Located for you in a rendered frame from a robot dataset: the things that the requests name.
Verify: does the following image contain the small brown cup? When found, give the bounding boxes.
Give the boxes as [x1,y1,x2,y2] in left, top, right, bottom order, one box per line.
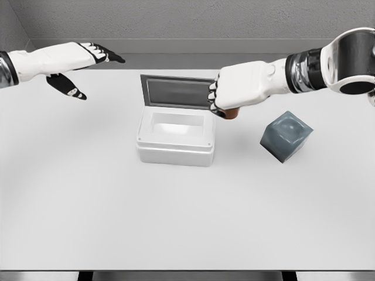
[220,107,241,121]

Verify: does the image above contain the grey-blue cube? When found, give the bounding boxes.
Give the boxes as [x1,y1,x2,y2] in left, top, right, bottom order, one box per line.
[259,110,313,163]

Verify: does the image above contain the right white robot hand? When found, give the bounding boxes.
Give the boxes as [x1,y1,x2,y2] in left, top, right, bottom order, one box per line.
[207,61,272,119]

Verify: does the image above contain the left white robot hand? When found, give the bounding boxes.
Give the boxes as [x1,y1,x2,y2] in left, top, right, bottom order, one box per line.
[38,42,126,101]

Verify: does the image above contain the white box with open lid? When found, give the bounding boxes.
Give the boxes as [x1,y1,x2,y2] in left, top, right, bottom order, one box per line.
[135,74,217,167]

